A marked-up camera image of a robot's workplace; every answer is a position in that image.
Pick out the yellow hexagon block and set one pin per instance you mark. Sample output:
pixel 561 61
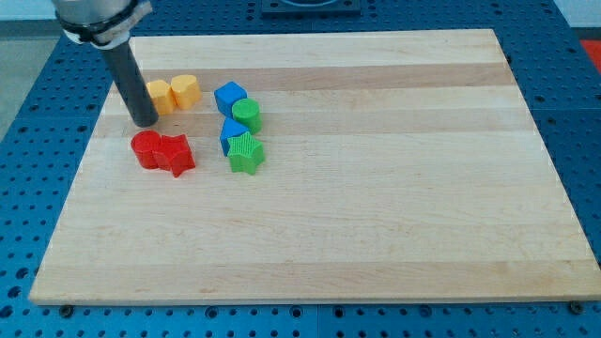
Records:
pixel 162 97

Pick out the green cylinder block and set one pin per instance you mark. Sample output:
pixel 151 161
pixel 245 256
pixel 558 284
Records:
pixel 247 112

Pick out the light wooden board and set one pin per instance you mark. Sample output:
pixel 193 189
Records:
pixel 400 167

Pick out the red star block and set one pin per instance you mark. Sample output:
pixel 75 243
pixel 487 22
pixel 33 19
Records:
pixel 173 154

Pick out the green star block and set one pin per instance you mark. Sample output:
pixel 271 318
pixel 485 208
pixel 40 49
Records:
pixel 245 153

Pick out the blue triangle block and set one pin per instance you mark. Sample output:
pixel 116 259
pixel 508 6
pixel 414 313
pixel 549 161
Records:
pixel 230 128

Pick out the red cylinder block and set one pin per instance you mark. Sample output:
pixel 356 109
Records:
pixel 143 144

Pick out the blue cube block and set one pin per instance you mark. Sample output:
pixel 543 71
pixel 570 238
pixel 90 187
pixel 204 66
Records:
pixel 226 95

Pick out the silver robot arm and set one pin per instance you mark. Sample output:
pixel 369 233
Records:
pixel 106 25

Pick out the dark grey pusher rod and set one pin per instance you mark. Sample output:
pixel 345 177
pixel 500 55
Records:
pixel 130 84

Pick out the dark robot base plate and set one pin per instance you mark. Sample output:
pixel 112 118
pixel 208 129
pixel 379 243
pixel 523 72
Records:
pixel 303 7

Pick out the yellow heart block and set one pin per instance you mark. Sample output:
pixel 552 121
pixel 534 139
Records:
pixel 186 90

